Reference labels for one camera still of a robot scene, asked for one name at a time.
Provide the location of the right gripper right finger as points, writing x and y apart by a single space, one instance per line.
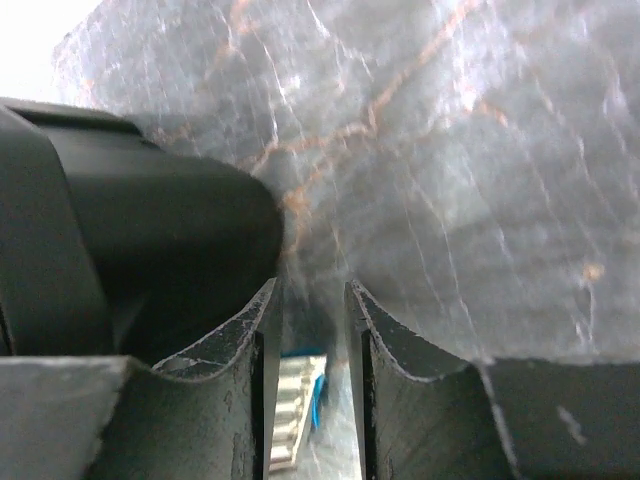
424 413

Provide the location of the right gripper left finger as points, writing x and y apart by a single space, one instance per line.
206 412

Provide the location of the black plastic toolbox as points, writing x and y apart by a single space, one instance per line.
111 246

